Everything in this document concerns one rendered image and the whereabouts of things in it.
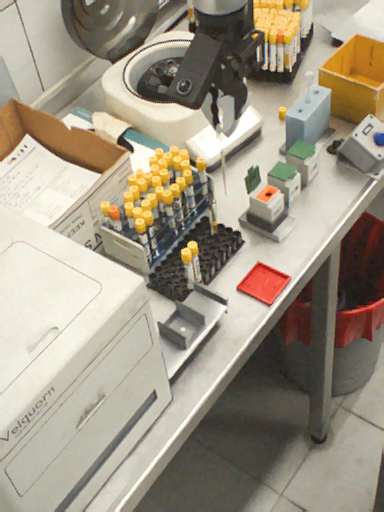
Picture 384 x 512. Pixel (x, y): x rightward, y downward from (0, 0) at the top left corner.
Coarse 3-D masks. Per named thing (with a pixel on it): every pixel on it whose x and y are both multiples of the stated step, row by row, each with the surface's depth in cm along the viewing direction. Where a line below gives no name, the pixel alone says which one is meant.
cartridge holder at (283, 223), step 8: (248, 208) 141; (240, 216) 140; (248, 216) 138; (256, 216) 137; (280, 216) 136; (288, 216) 139; (248, 224) 139; (256, 224) 138; (264, 224) 136; (272, 224) 135; (280, 224) 138; (288, 224) 138; (264, 232) 137; (272, 232) 136; (280, 232) 136; (288, 232) 138; (280, 240) 136
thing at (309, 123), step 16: (304, 96) 146; (320, 96) 146; (288, 112) 144; (304, 112) 144; (320, 112) 147; (288, 128) 146; (304, 128) 143; (320, 128) 150; (288, 144) 149; (320, 144) 151
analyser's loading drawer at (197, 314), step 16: (208, 288) 124; (176, 304) 122; (192, 304) 125; (208, 304) 124; (224, 304) 124; (176, 320) 123; (192, 320) 122; (208, 320) 122; (160, 336) 121; (176, 336) 118; (192, 336) 120; (176, 352) 119; (176, 368) 117
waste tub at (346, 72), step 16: (352, 48) 159; (368, 48) 158; (336, 64) 156; (352, 64) 162; (368, 64) 160; (320, 80) 153; (336, 80) 151; (352, 80) 148; (368, 80) 162; (336, 96) 153; (352, 96) 151; (368, 96) 148; (336, 112) 156; (352, 112) 153; (368, 112) 151
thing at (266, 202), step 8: (264, 184) 136; (256, 192) 135; (264, 192) 134; (272, 192) 134; (256, 200) 134; (264, 200) 133; (272, 200) 134; (280, 200) 134; (256, 208) 135; (264, 208) 134; (272, 208) 133; (280, 208) 136; (264, 216) 135; (272, 216) 135
